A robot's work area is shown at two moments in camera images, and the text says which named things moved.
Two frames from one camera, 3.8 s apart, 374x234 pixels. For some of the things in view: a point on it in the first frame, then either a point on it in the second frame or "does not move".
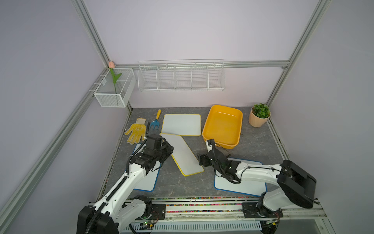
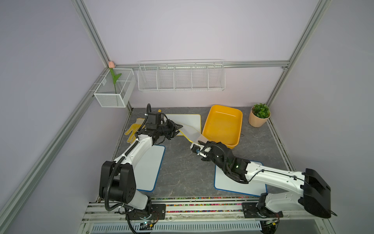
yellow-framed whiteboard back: [183, 125] does not move
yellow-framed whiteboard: [186, 161] → [193, 134]
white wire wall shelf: [204, 75] does not move
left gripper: [169, 148] → [173, 127]
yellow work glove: [138, 131] does not move
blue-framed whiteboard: [250, 186] does not move
